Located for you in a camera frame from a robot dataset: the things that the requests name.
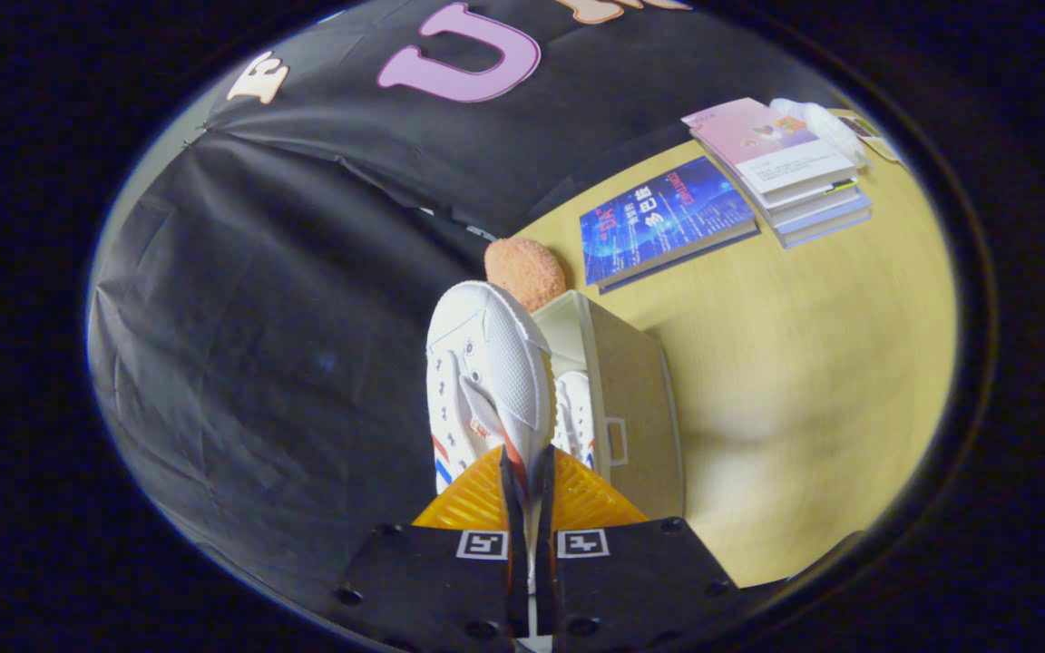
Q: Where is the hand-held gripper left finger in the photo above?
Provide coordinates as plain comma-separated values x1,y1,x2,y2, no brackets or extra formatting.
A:
332,444,531,653

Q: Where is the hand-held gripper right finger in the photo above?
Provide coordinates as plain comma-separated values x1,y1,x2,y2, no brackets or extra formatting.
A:
536,444,741,653

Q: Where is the white canvas shoe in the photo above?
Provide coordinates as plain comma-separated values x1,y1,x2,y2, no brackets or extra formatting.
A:
425,279,557,590
552,370,598,471

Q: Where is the beige fabric storage box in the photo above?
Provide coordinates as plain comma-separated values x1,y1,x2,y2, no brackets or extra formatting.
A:
530,290,687,522

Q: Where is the orange round plush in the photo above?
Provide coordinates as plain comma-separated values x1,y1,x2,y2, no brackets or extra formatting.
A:
483,238,570,315

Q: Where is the pale blue cover book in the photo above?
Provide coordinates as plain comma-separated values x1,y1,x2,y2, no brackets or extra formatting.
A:
776,195,874,250

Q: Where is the white cover book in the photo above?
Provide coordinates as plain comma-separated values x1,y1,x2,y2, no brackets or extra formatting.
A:
763,177,869,233

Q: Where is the pink cover book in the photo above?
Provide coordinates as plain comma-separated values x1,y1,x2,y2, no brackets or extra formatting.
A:
681,97,860,211

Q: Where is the white fluffy plush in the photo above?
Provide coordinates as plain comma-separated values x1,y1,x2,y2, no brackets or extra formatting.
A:
768,97,870,170

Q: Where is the small flat printed packet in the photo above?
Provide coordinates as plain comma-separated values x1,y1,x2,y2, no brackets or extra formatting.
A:
840,113,905,167

